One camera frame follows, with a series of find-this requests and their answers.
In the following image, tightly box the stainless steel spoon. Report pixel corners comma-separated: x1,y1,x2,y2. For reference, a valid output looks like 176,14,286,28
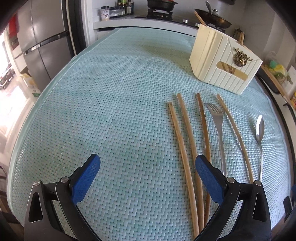
255,115,264,182

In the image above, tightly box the stainless steel fork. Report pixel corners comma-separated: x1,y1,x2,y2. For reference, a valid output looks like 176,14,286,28
205,103,227,176

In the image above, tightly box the light blue woven table mat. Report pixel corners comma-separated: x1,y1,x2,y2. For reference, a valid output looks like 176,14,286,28
8,28,291,240

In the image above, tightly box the wooden cutting board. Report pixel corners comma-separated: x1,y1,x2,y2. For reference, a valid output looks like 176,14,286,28
261,64,295,110

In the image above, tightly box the yellow green plastic bag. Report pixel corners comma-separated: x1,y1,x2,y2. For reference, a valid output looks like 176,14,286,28
264,51,293,84

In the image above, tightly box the grey double door refrigerator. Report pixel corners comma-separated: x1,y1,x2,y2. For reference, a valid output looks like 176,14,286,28
16,0,74,91

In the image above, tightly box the cream ribbed utensil holder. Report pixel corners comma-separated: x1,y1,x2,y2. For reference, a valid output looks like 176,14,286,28
189,24,262,95

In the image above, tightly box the red hanging item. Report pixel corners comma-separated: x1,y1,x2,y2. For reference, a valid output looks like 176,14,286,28
8,14,18,39

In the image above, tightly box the dark glass kettle jar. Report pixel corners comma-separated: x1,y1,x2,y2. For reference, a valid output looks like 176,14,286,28
233,28,243,41

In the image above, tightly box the sauce bottles group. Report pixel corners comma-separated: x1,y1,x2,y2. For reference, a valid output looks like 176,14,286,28
115,0,134,16

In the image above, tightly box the dark wok with glass lid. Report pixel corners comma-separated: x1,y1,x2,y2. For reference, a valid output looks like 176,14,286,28
195,1,232,29

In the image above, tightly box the black gas stove top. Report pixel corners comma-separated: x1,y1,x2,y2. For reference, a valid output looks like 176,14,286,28
135,9,226,33

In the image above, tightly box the black pot with red lid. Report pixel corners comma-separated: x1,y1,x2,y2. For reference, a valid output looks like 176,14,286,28
147,0,178,11

